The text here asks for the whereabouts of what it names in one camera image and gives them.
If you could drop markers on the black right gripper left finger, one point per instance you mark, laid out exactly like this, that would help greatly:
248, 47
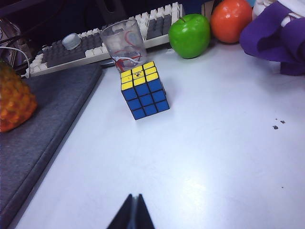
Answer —
126, 214

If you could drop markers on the clear printed drinking glass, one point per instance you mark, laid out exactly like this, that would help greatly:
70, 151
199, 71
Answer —
124, 40

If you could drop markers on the red-orange apple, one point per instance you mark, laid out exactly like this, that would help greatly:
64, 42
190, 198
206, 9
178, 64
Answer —
230, 21

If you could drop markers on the translucent plastic cap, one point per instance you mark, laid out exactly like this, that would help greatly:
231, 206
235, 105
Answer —
71, 41

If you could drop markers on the orange toy pineapple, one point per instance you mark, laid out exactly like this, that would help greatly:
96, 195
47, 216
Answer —
14, 102

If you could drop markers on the green apple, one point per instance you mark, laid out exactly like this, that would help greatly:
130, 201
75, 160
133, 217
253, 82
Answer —
189, 35

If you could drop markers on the Rubik's cube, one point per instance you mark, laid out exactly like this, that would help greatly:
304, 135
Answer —
145, 95

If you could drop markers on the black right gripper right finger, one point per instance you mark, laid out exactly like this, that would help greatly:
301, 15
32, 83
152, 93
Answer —
143, 214

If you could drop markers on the white and grey keyboard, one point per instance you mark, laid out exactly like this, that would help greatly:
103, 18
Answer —
64, 55

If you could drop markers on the grey fabric laptop sleeve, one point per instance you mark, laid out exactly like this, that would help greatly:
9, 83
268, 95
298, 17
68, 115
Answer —
40, 133

